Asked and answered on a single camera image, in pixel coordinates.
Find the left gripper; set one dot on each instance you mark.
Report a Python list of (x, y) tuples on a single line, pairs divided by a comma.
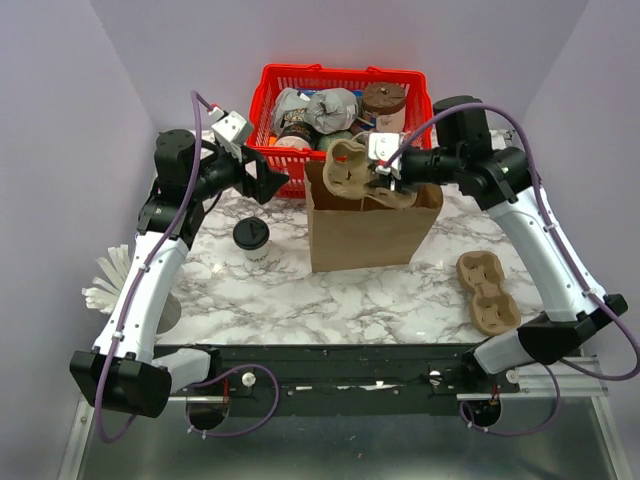
[(266, 182)]

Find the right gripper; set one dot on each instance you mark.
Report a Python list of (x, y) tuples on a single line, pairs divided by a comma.
[(391, 182)]

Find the cardboard cup carrier tray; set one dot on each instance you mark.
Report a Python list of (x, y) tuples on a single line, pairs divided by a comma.
[(347, 174)]

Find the brown paper bag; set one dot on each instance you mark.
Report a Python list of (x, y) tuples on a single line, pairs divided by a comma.
[(352, 234)]

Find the black coffee cup lid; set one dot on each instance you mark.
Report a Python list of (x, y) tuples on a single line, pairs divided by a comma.
[(251, 233)]

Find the white paper coffee cup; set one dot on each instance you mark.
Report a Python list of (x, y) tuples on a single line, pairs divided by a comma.
[(257, 254)]

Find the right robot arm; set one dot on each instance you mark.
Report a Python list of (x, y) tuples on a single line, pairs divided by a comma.
[(485, 152)]

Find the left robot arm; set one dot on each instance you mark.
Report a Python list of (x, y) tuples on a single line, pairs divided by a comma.
[(121, 372)]

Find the red plastic shopping basket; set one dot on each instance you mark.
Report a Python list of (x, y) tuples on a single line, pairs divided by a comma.
[(310, 78)]

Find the dark lidded jar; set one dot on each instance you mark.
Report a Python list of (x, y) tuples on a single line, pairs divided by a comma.
[(297, 135)]

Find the green textured ball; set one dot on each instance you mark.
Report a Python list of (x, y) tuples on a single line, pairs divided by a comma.
[(335, 140)]

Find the brown lidded round tub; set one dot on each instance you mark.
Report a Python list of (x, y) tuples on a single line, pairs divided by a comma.
[(384, 106)]

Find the grey crumpled foil bag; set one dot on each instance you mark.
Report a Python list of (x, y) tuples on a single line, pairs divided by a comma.
[(327, 111)]

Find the grey straw holder cup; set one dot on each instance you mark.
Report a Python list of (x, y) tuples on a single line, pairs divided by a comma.
[(170, 314)]

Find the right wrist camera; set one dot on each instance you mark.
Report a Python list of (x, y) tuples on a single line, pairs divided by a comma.
[(380, 147)]

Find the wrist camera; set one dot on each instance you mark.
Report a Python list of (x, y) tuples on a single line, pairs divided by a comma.
[(231, 131), (380, 147)]

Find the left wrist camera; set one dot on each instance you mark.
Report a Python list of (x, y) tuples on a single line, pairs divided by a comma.
[(231, 131)]

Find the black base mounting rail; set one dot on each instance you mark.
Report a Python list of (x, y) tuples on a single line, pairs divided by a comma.
[(343, 380)]

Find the aluminium frame rail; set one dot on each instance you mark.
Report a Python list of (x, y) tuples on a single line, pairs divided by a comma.
[(533, 381)]

